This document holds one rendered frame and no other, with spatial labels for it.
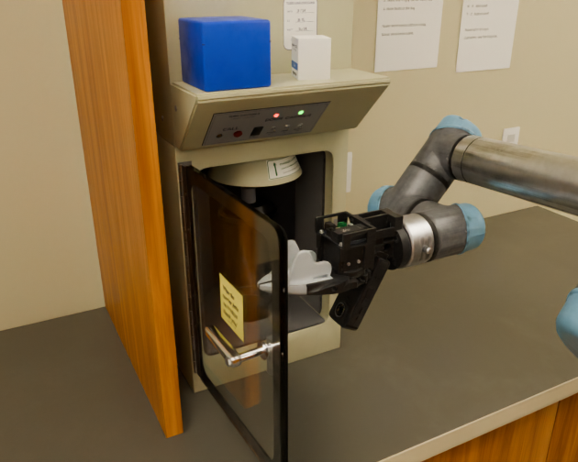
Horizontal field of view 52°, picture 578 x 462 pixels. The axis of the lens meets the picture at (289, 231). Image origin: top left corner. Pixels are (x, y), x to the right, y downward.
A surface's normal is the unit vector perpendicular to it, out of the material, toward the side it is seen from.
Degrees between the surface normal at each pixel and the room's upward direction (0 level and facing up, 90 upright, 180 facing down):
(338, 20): 90
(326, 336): 90
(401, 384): 0
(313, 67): 90
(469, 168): 92
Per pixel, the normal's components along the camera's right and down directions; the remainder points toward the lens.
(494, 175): -0.87, 0.22
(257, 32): 0.47, 0.35
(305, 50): 0.19, 0.39
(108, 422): 0.00, -0.92
